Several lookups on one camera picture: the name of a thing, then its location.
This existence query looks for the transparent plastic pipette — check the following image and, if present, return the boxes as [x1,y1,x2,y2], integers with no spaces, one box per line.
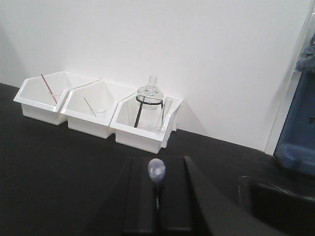
[148,158,166,211]

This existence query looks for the red glass stirring rod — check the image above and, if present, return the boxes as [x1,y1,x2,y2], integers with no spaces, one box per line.
[41,74,58,104]

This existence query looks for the small beaker in bin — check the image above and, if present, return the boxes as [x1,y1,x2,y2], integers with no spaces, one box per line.
[92,108,106,117]
[50,90,64,103]

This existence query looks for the white storage bin left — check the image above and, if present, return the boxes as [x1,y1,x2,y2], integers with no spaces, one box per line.
[13,71,97,125]

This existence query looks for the small beaker in middle bin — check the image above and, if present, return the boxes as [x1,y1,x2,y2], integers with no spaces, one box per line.
[92,108,106,117]

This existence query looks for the black wire flask stand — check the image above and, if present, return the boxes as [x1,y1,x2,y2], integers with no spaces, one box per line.
[134,95,163,128]

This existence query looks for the blue lab machine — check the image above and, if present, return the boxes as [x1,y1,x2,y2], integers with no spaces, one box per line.
[274,10,315,176]

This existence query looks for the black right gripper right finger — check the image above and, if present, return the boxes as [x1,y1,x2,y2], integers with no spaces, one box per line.
[160,156,271,236]

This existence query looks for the white storage bin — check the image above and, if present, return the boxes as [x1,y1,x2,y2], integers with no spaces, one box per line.
[110,94,183,154]
[61,80,136,139]
[13,71,97,125]

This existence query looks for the clear glass test tube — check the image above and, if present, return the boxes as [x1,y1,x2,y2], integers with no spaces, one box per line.
[156,97,173,133]

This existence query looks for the white storage bin right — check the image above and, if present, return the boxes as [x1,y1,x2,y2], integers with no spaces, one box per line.
[110,94,183,154]

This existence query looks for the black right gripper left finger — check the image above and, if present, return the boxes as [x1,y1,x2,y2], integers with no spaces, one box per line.
[99,157,157,236]

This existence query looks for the white storage bin middle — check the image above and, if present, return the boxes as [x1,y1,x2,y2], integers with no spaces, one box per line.
[61,80,136,139]

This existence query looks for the green glass stirring rod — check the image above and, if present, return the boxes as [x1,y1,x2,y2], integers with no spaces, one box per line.
[83,97,97,117]

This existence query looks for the small beaker in left bin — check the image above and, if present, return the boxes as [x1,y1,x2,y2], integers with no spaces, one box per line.
[50,90,64,103]

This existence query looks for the clear glass round flask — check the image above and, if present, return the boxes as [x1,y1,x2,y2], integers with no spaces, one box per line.
[137,76,164,103]

